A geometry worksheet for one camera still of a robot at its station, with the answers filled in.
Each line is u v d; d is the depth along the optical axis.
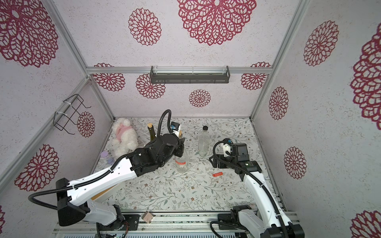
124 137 1.00
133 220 0.75
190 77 0.91
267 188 0.47
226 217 0.76
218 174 0.90
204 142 0.87
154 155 0.50
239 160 0.60
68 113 0.77
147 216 0.74
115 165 0.45
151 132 0.75
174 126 0.57
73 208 0.40
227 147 0.72
